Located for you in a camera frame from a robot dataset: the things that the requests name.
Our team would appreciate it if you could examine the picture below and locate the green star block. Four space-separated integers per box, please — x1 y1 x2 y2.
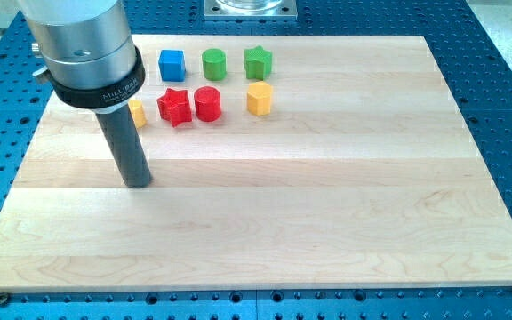
244 45 273 80

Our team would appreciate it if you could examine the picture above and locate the yellow heart block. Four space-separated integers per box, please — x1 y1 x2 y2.
128 100 147 128

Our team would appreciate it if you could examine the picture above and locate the red cylinder block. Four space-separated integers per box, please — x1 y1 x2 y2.
194 86 221 122

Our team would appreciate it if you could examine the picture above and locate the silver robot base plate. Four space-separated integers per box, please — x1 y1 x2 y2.
203 0 298 20

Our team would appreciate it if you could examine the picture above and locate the yellow hexagon block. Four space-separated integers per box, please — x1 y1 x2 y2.
246 81 273 116

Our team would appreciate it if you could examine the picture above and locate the blue cube block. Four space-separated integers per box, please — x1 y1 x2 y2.
158 50 186 82

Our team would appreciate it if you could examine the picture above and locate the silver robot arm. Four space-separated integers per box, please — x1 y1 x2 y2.
18 0 145 109

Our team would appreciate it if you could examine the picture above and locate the green cylinder block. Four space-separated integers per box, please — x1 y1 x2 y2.
202 48 227 81

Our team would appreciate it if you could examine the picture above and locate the light wooden board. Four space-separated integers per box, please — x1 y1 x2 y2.
0 35 512 293

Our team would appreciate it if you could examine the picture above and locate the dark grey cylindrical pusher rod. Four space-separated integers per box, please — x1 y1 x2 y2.
96 104 152 188

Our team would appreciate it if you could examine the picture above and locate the red star block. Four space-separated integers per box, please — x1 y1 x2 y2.
156 88 192 127

